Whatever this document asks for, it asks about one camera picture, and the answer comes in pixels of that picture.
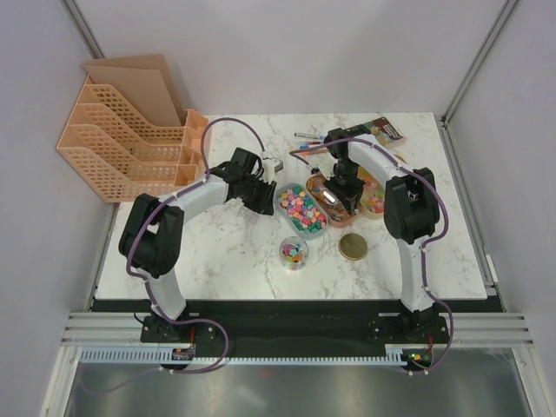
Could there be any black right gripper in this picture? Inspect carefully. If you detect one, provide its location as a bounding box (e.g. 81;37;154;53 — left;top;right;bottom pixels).
322;159;365;214

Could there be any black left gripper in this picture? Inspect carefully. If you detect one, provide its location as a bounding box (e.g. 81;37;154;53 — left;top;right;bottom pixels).
241;175;277;217

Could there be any silver metal scoop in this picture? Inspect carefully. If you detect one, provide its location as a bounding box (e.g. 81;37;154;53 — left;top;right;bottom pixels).
321;189;340;206

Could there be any gold jar lid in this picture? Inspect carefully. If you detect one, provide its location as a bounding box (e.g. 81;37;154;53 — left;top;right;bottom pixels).
339;233;368;261

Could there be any clear glass jar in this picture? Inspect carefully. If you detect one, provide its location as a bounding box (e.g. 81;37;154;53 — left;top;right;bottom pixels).
278;236;309;271

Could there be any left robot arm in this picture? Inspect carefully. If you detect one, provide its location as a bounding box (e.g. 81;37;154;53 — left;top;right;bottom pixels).
118;148;283;341

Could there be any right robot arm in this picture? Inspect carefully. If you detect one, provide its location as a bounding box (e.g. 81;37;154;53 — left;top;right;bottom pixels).
324;125;445;342

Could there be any peach tray of popsicle candies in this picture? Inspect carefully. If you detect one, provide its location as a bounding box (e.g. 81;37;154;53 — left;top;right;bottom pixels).
305;174;357;228

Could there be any blue tray of solid candies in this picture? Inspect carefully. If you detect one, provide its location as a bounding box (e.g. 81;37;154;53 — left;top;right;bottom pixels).
275;183;328;240

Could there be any beige tray of star gummies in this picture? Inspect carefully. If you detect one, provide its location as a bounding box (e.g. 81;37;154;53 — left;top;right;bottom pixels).
358;167;385;219

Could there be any orange pen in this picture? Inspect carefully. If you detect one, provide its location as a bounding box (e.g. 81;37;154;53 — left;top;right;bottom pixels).
290;148;328;156

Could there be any peach desk organizer rack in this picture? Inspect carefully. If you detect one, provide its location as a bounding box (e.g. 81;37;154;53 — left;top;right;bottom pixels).
56;54;210;202

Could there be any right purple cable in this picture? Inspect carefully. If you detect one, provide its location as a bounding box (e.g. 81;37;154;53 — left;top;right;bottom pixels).
293;137;455;377

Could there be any purple cable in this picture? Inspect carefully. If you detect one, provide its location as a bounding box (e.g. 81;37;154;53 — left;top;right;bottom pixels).
293;137;455;377
80;116;270;395

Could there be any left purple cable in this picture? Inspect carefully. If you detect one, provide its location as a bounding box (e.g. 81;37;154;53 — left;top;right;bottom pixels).
80;116;270;395

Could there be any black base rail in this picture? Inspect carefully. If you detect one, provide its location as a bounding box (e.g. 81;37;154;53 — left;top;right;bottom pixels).
89;297;479;360

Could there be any white slotted cable duct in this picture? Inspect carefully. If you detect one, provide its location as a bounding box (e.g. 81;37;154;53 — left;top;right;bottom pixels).
79;345;431;366

